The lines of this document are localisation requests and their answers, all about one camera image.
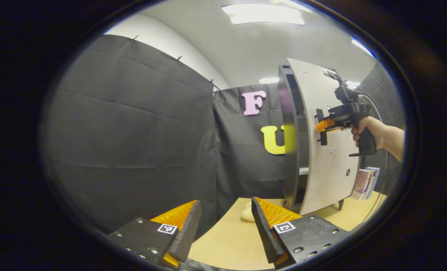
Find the pink and purple book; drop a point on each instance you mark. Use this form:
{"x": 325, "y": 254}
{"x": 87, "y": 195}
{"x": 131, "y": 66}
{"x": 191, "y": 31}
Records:
{"x": 360, "y": 184}

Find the large ceiling light panel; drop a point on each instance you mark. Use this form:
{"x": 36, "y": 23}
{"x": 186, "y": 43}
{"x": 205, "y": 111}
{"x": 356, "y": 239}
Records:
{"x": 264, "y": 14}

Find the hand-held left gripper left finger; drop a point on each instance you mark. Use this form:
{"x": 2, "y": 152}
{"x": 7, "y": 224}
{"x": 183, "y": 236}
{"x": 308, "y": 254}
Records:
{"x": 189, "y": 233}

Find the distant ceiling light panel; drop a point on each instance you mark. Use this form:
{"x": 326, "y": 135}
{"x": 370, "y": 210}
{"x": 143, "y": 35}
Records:
{"x": 269, "y": 80}
{"x": 353, "y": 84}

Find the black backdrop cloth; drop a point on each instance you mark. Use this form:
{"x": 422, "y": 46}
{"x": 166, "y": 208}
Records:
{"x": 133, "y": 131}

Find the long ceiling light panel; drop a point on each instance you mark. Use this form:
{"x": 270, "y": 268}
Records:
{"x": 362, "y": 46}

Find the grey and white book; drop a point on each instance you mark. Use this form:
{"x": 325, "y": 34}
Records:
{"x": 372, "y": 180}

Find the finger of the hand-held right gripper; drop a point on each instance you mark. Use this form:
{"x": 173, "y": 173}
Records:
{"x": 325, "y": 125}

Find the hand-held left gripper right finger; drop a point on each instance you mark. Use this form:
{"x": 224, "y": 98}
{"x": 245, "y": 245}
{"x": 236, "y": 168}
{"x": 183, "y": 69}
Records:
{"x": 263, "y": 233}

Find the dark grey cabinet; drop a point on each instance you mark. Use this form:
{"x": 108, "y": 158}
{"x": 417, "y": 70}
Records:
{"x": 289, "y": 180}

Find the pale blue book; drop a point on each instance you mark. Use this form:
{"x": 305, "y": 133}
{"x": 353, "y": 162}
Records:
{"x": 377, "y": 175}

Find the cream plush toy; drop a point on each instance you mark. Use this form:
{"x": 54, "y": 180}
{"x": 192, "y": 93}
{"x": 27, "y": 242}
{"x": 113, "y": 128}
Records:
{"x": 247, "y": 214}

